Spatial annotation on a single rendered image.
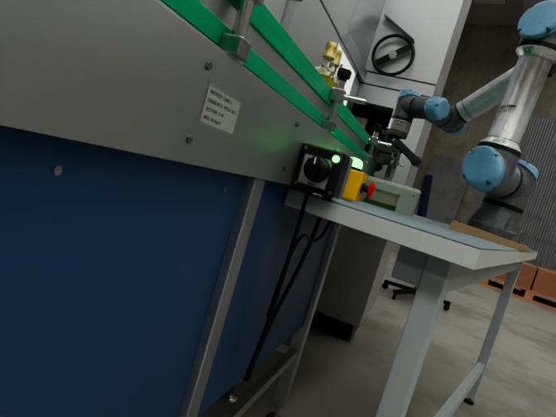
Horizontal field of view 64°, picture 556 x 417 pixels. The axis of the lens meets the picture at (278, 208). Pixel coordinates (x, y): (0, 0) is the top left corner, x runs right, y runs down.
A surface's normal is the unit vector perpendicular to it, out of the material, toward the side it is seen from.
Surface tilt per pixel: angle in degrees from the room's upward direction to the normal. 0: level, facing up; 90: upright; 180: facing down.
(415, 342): 90
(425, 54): 90
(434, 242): 90
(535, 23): 80
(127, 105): 90
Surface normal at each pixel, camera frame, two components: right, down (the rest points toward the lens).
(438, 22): -0.33, -0.01
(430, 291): -0.54, -0.08
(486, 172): -0.80, -0.10
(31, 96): 0.90, 0.30
